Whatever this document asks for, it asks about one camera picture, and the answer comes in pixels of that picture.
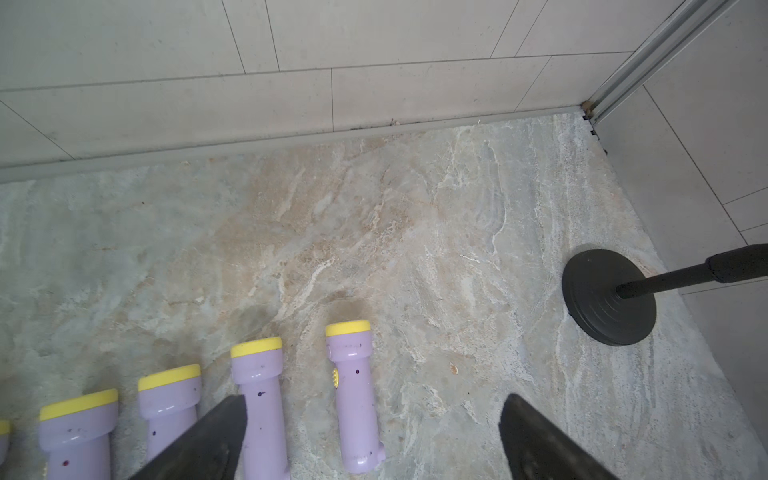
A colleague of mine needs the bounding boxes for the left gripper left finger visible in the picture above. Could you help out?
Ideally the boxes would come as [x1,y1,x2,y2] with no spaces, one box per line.
[132,395,247,480]

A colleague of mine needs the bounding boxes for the purple flashlight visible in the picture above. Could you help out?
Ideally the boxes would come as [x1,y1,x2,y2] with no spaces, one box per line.
[325,320,386,474]
[39,389,119,479]
[0,419,12,465]
[231,337,290,479]
[138,364,202,462]

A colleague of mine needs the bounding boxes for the black round stand base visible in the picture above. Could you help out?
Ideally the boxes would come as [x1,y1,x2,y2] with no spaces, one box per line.
[561,242,768,347]

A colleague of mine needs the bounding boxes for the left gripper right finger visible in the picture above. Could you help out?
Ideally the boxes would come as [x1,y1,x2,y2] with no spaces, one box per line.
[498,394,618,480]

